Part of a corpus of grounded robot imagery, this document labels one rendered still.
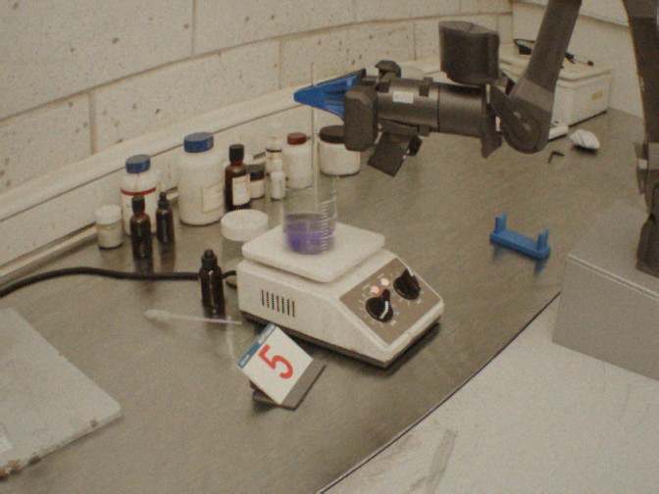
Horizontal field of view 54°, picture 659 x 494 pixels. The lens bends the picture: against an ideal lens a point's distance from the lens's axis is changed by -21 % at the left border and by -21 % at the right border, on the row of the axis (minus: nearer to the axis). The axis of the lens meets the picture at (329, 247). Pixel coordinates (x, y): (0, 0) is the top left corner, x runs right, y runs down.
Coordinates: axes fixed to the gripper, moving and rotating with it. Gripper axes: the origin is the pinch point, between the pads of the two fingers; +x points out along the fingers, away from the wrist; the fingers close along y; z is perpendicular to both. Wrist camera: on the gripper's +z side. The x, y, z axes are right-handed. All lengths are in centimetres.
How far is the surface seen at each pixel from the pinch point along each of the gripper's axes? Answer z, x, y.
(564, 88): 16, -34, 98
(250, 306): 23.6, 7.8, -4.2
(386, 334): 22.4, -8.4, -8.5
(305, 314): 22.0, 0.6, -6.9
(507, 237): 24.9, -20.2, 24.8
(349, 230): 17.1, -1.5, 4.2
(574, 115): 23, -37, 101
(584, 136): 22, -38, 79
